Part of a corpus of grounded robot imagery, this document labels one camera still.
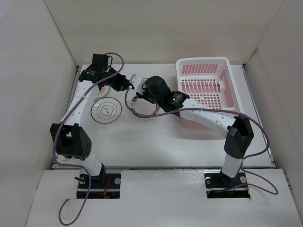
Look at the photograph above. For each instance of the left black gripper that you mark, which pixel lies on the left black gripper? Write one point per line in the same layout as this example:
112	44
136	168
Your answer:
122	83

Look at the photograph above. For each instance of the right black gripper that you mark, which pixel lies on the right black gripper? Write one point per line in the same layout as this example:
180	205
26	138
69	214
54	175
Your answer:
144	95

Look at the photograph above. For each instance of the pink white dish rack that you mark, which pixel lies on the pink white dish rack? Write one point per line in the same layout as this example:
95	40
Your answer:
209	81

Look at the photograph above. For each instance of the partly hidden orange plate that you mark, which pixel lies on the partly hidden orange plate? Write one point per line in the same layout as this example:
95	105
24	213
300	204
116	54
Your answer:
103	92

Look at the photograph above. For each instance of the green red rimmed plate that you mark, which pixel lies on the green red rimmed plate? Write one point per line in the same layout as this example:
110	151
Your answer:
141	106

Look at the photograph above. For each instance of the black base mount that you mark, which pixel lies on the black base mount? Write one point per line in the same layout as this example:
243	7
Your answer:
219	186
109	189

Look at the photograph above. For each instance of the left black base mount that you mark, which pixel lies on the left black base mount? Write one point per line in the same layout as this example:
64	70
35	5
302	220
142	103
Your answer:
109	189

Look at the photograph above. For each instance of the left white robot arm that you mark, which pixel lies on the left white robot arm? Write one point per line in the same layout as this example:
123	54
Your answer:
72	146

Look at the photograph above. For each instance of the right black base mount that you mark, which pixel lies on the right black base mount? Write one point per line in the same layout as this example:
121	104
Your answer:
219	186

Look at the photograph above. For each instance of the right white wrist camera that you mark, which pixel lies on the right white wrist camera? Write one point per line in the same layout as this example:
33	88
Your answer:
137	83

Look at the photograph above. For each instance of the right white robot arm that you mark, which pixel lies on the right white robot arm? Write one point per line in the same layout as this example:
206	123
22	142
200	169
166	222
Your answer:
237	130

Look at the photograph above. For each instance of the flower emblem plate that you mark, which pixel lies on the flower emblem plate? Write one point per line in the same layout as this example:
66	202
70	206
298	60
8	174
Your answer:
106	110

